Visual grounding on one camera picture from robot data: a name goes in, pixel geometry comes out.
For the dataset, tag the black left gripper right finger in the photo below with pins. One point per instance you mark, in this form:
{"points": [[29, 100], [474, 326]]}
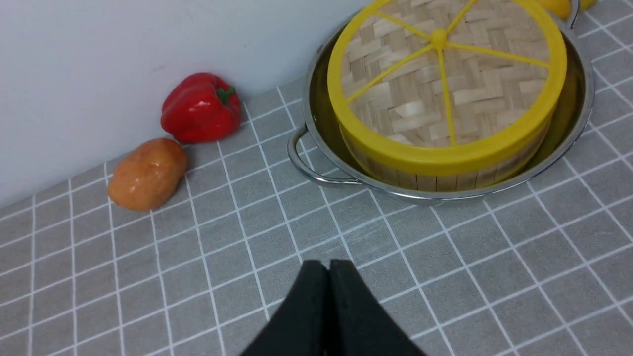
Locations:
{"points": [[361, 326]]}

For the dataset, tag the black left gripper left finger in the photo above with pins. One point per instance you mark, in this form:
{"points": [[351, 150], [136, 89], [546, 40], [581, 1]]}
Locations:
{"points": [[296, 328]]}

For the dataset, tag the yellow bamboo steamer basket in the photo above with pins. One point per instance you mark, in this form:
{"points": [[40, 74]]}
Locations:
{"points": [[460, 168]]}

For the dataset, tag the yellow bamboo steamer lid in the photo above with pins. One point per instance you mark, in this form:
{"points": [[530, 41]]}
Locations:
{"points": [[435, 74]]}

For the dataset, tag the stainless steel pot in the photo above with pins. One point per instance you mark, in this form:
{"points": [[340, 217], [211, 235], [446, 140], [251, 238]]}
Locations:
{"points": [[319, 153]]}

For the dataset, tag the brown potato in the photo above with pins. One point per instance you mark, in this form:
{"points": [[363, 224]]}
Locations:
{"points": [[148, 177]]}

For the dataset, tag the red bell pepper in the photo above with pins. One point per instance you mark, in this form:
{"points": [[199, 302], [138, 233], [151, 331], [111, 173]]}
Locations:
{"points": [[202, 108]]}

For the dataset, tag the yellow banana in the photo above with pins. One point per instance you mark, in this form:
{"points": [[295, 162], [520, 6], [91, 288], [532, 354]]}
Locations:
{"points": [[562, 8]]}

